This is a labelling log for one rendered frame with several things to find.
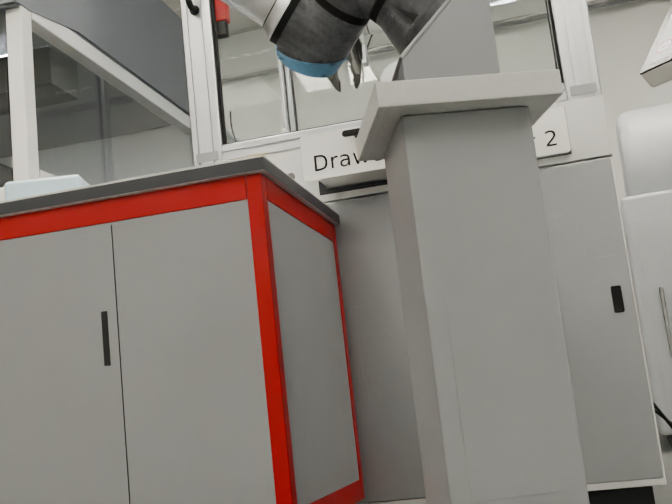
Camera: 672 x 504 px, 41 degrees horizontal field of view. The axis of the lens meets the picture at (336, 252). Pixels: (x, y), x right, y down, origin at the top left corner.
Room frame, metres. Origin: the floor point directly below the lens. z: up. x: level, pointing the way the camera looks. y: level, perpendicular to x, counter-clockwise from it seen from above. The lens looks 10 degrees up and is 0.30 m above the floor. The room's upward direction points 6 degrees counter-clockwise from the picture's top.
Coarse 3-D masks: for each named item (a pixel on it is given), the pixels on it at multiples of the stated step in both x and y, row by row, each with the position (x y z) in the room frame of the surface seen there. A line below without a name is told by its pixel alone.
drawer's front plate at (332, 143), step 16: (352, 128) 1.96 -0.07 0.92; (304, 144) 1.99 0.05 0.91; (320, 144) 1.98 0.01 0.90; (336, 144) 1.97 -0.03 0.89; (352, 144) 1.96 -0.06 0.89; (304, 160) 1.99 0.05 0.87; (320, 160) 1.98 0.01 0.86; (336, 160) 1.97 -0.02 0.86; (352, 160) 1.96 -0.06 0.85; (384, 160) 1.95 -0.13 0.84; (304, 176) 1.99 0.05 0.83; (320, 176) 1.98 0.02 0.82; (336, 176) 1.97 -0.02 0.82
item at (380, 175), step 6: (360, 174) 2.03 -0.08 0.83; (366, 174) 2.04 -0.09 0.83; (372, 174) 2.05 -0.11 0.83; (378, 174) 2.05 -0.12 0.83; (384, 174) 2.06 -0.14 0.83; (324, 180) 2.05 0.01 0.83; (330, 180) 2.06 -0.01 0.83; (336, 180) 2.07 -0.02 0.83; (342, 180) 2.07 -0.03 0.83; (348, 180) 2.08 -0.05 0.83; (354, 180) 2.08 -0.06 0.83; (360, 180) 2.09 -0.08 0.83; (366, 180) 2.10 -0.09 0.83; (372, 180) 2.10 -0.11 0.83; (378, 180) 2.11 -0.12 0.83; (330, 186) 2.12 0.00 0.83; (336, 186) 2.12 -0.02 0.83; (342, 186) 2.13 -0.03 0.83
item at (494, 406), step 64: (384, 128) 1.34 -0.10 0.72; (448, 128) 1.29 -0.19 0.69; (512, 128) 1.30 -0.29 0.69; (448, 192) 1.28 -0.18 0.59; (512, 192) 1.29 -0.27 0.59; (448, 256) 1.28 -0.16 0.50; (512, 256) 1.29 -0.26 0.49; (448, 320) 1.28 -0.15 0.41; (512, 320) 1.29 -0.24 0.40; (448, 384) 1.28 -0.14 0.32; (512, 384) 1.29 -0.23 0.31; (448, 448) 1.28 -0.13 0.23; (512, 448) 1.29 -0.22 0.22; (576, 448) 1.30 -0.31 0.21
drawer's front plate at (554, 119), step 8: (552, 112) 1.99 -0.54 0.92; (560, 112) 1.98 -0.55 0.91; (544, 120) 1.99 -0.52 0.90; (552, 120) 1.99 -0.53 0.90; (560, 120) 1.98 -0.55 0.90; (536, 128) 1.99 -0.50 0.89; (544, 128) 1.99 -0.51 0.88; (552, 128) 1.99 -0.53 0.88; (560, 128) 1.98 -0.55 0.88; (536, 136) 2.00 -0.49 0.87; (544, 136) 1.99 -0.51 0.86; (552, 136) 1.99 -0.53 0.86; (560, 136) 1.98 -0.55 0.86; (568, 136) 1.98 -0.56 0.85; (536, 144) 2.00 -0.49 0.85; (544, 144) 1.99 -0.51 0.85; (560, 144) 1.98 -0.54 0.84; (568, 144) 1.98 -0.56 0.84; (536, 152) 2.00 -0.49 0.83; (544, 152) 1.99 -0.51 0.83; (552, 152) 1.99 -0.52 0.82; (560, 152) 1.98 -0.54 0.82; (568, 152) 1.99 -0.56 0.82
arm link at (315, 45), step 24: (240, 0) 1.41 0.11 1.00; (264, 0) 1.41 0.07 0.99; (288, 0) 1.40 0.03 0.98; (312, 0) 1.39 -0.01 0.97; (264, 24) 1.44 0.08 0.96; (288, 24) 1.41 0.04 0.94; (312, 24) 1.41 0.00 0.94; (336, 24) 1.40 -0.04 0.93; (288, 48) 1.45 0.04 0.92; (312, 48) 1.43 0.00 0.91; (336, 48) 1.44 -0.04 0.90; (312, 72) 1.47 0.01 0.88
